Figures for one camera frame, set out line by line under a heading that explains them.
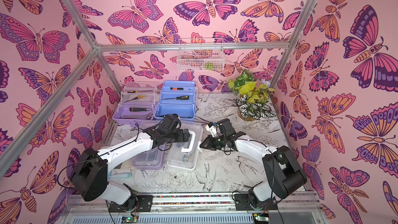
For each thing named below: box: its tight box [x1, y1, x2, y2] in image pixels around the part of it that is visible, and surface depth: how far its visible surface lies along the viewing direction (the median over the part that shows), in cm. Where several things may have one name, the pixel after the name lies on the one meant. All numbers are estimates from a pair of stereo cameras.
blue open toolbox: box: [153, 80, 197, 122], surface depth 109 cm
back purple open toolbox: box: [112, 81, 163, 125], surface depth 110 cm
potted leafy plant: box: [228, 69, 277, 122], surface depth 87 cm
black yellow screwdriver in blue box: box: [162, 95, 190, 101], surface depth 108 cm
